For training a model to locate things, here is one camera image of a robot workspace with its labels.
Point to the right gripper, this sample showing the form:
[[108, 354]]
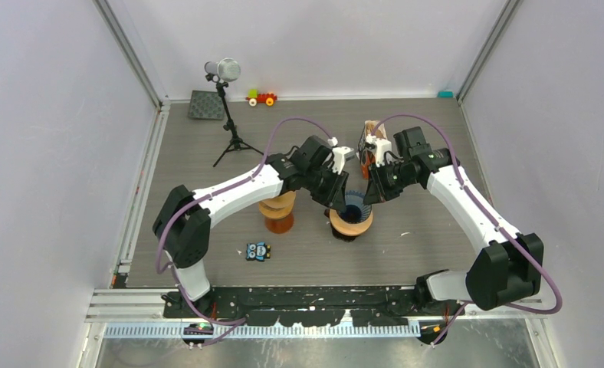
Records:
[[377, 192]]

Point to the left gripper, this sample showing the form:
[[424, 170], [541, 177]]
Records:
[[338, 200]]

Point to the blue plastic dripper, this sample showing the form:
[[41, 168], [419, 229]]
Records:
[[356, 210]]

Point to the wooden ring stand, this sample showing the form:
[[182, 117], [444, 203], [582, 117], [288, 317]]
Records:
[[349, 229]]

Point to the orange coffee filter box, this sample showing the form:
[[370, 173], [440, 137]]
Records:
[[365, 156]]

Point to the amber glass carafe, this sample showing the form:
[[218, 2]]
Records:
[[279, 225]]

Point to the brown paper coffee filter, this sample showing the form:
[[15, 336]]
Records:
[[281, 201]]

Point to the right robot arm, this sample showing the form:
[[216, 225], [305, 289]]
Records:
[[506, 267]]

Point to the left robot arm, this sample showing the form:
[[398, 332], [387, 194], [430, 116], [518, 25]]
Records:
[[186, 218]]

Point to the blue owl sticker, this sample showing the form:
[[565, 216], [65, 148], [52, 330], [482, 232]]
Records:
[[259, 251]]

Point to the teal block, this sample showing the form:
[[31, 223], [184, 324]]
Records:
[[447, 94]]

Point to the colourful toy car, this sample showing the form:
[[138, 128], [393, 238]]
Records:
[[254, 98]]

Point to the dark grey studded plate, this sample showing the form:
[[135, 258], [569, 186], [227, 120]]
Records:
[[205, 105]]

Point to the silver microphone on tripod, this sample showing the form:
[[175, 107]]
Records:
[[222, 73]]

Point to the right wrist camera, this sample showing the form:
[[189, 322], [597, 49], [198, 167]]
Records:
[[379, 147]]

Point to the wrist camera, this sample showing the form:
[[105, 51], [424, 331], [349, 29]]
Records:
[[379, 147], [341, 154]]

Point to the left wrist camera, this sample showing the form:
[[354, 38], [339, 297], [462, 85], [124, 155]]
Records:
[[341, 154]]

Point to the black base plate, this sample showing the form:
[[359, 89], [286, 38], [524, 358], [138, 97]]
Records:
[[366, 306]]

